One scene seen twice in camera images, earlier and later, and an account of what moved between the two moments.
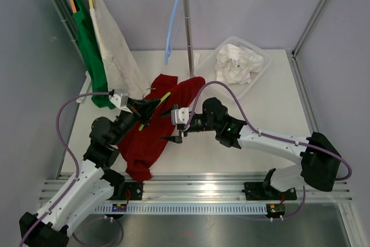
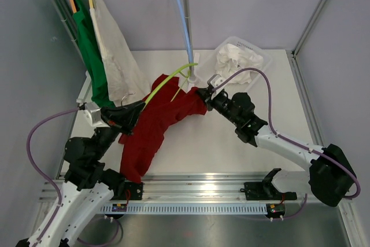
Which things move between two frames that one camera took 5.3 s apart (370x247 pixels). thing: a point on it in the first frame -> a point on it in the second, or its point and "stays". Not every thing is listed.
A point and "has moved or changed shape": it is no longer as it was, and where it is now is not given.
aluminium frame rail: (199, 188) stays
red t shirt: (141, 146) has moved or changed shape
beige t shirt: (124, 68) stays
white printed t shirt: (235, 65) stays
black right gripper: (175, 139) -> (210, 98)
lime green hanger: (162, 99) -> (181, 71)
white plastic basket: (237, 63) stays
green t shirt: (93, 52) stays
